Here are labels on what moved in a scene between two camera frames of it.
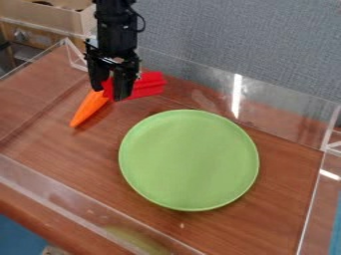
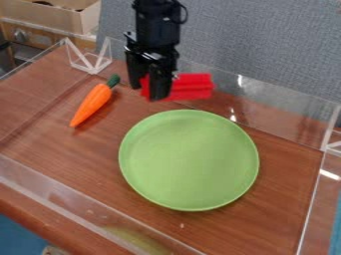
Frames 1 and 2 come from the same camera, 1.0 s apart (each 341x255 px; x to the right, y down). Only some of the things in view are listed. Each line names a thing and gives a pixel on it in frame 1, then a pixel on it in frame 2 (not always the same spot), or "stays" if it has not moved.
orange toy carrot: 94,102 stays
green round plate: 187,159 stays
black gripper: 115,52 to 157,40
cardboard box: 71,17 stays
